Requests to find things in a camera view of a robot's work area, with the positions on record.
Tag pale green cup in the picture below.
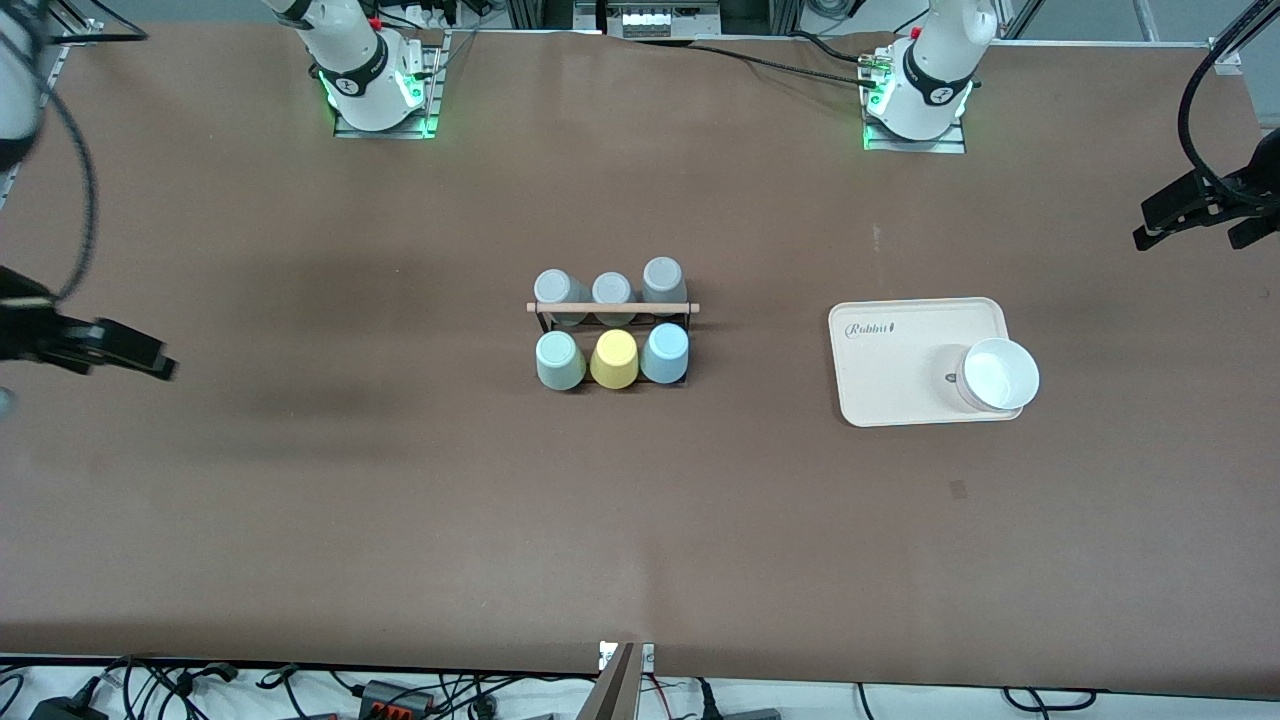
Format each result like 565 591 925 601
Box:
535 330 588 392

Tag light blue cup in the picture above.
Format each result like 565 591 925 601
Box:
640 322 691 387

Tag white bowl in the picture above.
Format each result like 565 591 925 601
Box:
955 337 1042 414

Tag beige plastic tray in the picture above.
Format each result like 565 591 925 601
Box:
828 296 1026 429

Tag black power adapter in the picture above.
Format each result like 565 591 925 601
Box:
28 693 109 720

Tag grey cup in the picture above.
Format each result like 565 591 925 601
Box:
533 268 593 327
591 271 638 327
641 256 690 319

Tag black orange power strip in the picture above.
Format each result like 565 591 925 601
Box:
360 680 437 717

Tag yellow cup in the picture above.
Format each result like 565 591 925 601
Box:
588 329 641 391

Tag grey connector box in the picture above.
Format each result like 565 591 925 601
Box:
605 0 723 39

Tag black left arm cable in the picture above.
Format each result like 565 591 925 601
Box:
1178 0 1276 191

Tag silver rail corner bracket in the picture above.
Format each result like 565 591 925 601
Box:
1210 0 1280 76

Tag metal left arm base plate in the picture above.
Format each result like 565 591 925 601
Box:
862 45 969 155

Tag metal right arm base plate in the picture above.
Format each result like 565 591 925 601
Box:
333 30 443 140

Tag black table cable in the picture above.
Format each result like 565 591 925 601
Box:
625 35 886 91

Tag black wire cup rack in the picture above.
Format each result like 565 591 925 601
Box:
526 300 701 387

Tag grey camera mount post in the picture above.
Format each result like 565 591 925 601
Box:
577 641 657 720

